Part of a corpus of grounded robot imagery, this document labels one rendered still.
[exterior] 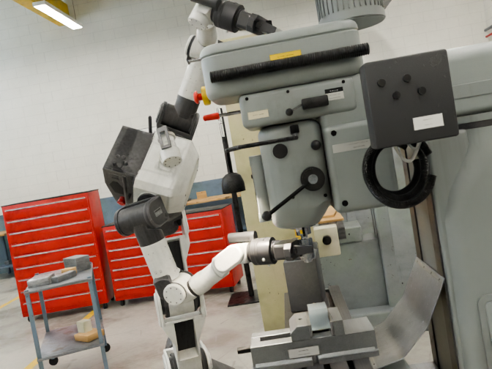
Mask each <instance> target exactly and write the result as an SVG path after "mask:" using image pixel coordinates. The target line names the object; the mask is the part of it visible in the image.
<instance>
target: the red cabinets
mask: <svg viewBox="0 0 492 369"><path fill-rule="evenodd" d="M98 190H99V189H96V190H88V191H83V192H79V193H71V194H66V195H58V196H54V197H50V198H41V199H37V200H32V201H24V202H20V203H16V204H9V205H5V206H1V209H2V213H3V217H4V224H5V228H6V232H7V239H8V243H9V247H10V254H11V258H12V265H13V269H14V273H15V280H16V284H17V288H18V295H19V299H20V306H21V310H22V314H23V317H28V321H29V322H30V320H29V313H28V308H27V304H26V298H25V295H24V290H26V288H27V286H28V285H27V281H28V280H30V279H31V278H33V277H34V276H35V274H36V273H39V274H41V273H45V272H51V271H55V270H59V269H64V261H63V258H67V257H70V256H75V255H89V260H90V262H92V264H93V272H94V279H95V283H96V287H97V294H98V299H99V303H100V304H103V307H104V309H106V308H108V304H107V303H108V302H109V301H110V300H111V301H113V300H114V296H115V298H116V301H120V304H121V306H124V305H125V300H126V299H135V298H141V297H150V296H154V293H155V289H156V288H155V287H154V283H153V281H154V280H153V277H152V275H151V272H150V271H149V268H148V265H147V263H146V260H145V258H144V255H143V253H142V251H141V248H140V245H139V244H138V240H137V238H136V236H135V234H131V235H129V236H122V235H120V234H119V233H118V231H117V230H116V228H115V225H114V222H112V223H109V224H107V225H105V223H104V219H103V211H102V207H101V203H100V195H99V191H98ZM185 214H186V217H187V223H188V226H189V233H188V236H189V240H190V247H189V250H188V254H187V260H186V261H187V269H188V272H191V273H192V274H193V275H194V274H196V273H197V272H200V271H201V270H202V269H204V268H205V267H207V266H208V265H210V264H211V262H212V259H213V258H214V257H215V256H216V255H217V254H219V253H220V252H222V251H223V250H225V249H226V248H227V247H228V246H229V245H235V244H238V243H231V244H230V243H229V242H228V234H230V233H236V229H235V224H234V216H233V212H232V207H231V203H230V204H221V205H216V206H207V207H202V208H197V209H188V210H185ZM242 276H243V271H242V264H238V265H237V266H236V267H234V268H233V269H232V270H231V271H229V274H228V275H226V276H225V277H224V278H223V279H222V280H220V281H219V282H217V283H216V284H214V285H213V287H211V288H210V289H213V288H225V287H229V289H230V292H234V286H235V285H236V284H237V283H241V280H240V279H241V278H242ZM42 294H43V298H44V302H45V309H46V313H53V312H57V311H62V310H70V309H74V308H82V307H87V306H91V305H92V298H91V294H90V290H89V283H88V281H86V282H82V283H76V284H72V285H68V286H62V287H59V288H53V289H49V290H46V291H42ZM30 298H31V305H32V309H33V313H34V316H36V315H40V314H42V308H41V304H40V297H39V293H38V292H36V293H32V294H30Z"/></svg>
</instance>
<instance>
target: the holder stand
mask: <svg viewBox="0 0 492 369"><path fill-rule="evenodd" d="M314 252H315V258H313V260H312V261H311V262H308V263H305V262H304V260H302V259H300V256H299V257H298V258H296V259H295V260H294V261H287V260H285V261H284V262H283V267H284V272H285V276H286V285H287V289H288V297H289V302H290V306H291V312H297V311H303V310H308V306H307V305H308V304H313V303H318V302H324V298H325V287H324V279H323V274H322V269H321V261H320V256H319V251H318V249H314Z"/></svg>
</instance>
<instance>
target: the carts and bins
mask: <svg viewBox="0 0 492 369"><path fill-rule="evenodd" d="M63 261H64V269H59V270H55V271H51V272H45V273H41V274H39V273H36V274H35V276H34V277H33V278H31V279H30V280H28V281H27V285H28V286H27V288H26V290H24V292H23V293H24V295H25V298H26V304H27V308H28V313H29V320H30V324H31V330H32V334H33V338H34V346H35V350H36V354H37V362H38V365H39V369H44V365H43V361H44V360H47V359H49V364H50V365H56V364H57V363H58V361H59V359H58V357H61V356H64V355H68V354H73V353H76V352H79V351H85V350H88V349H93V348H97V347H100V348H101V353H102V360H103V364H104V368H105V369H108V361H107V357H106V352H107V351H109V350H110V348H111V346H110V344H109V343H107V341H106V337H105V330H104V326H103V318H102V314H101V310H100V303H99V299H98V294H97V287H96V283H95V279H94V272H93V264H92V262H90V260H89V255H75V256H70V257H67V258H63ZM86 281H88V283H89V290H90V294H91V298H92V306H93V310H94V317H95V320H92V321H91V319H82V320H80V321H77V322H76V324H74V325H71V326H68V327H62V328H58V329H53V330H50V328H49V324H48V317H47V313H46V309H45V302H44V298H43V294H42V291H46V290H49V289H53V288H59V287H62V286H68V285H72V284H76V283H82V282H86ZM36 292H38V293H39V297H40V304H41V308H42V315H43V319H44V323H45V331H46V332H45V337H44V339H43V342H42V345H41V348H40V343H39V339H38V335H37V328H36V324H35V320H34V313H33V309H32V305H31V298H30V294H32V293H36Z"/></svg>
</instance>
